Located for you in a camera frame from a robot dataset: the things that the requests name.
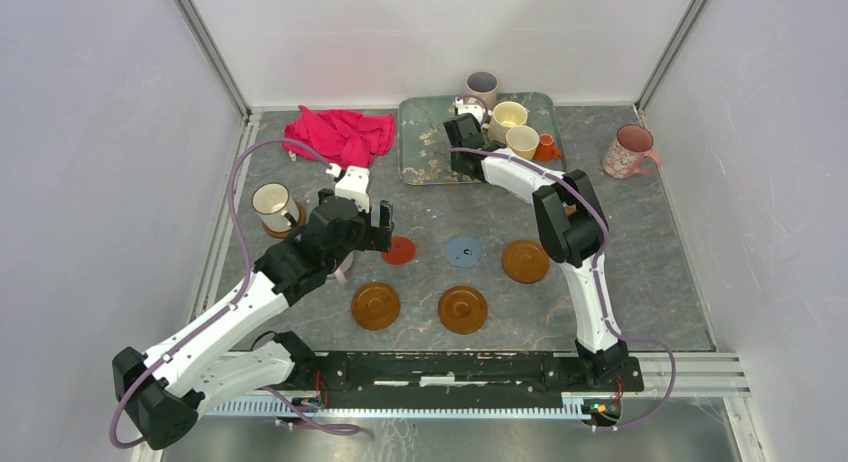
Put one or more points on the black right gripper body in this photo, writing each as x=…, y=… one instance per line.
x=454, y=157

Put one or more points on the green floral serving tray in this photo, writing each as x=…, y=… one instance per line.
x=423, y=145

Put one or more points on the small orange cup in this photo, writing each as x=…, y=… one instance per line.
x=547, y=149

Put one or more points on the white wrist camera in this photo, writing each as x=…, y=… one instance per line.
x=473, y=105
x=353, y=185

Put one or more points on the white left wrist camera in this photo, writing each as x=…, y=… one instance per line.
x=353, y=185

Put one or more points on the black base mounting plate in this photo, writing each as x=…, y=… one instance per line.
x=457, y=380

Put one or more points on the white toothed cable rail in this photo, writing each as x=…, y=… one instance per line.
x=266, y=405

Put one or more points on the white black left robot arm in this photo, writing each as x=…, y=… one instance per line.
x=167, y=388

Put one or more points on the beige pink tall mug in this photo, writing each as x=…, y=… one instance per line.
x=485, y=85

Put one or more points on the lilac ceramic mug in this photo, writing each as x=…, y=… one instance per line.
x=339, y=274

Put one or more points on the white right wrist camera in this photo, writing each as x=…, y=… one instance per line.
x=473, y=105

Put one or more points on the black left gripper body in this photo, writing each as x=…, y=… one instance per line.
x=365, y=236

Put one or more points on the glossy wooden ridged coaster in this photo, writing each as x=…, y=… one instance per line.
x=375, y=306

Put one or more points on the blue round coaster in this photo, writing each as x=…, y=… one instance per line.
x=463, y=251

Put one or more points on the yellow ceramic mug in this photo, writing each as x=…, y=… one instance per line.
x=523, y=141

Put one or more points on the crumpled red cloth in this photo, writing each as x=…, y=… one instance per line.
x=344, y=137

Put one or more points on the white mug black handle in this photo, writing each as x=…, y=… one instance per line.
x=275, y=205

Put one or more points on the pink floral patterned mug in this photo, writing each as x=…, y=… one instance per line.
x=631, y=153

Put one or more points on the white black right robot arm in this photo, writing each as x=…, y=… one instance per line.
x=572, y=230

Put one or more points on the red round coaster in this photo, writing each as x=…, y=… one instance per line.
x=402, y=251

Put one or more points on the cream yellow mug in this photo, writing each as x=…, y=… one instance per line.
x=504, y=116

